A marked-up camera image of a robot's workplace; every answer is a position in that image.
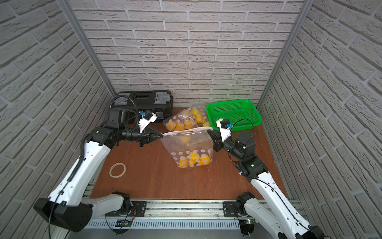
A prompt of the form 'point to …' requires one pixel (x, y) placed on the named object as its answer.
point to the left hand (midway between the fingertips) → (162, 133)
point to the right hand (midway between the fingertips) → (211, 130)
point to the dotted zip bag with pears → (191, 148)
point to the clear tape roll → (121, 174)
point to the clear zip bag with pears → (192, 117)
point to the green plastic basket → (238, 114)
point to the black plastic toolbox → (159, 102)
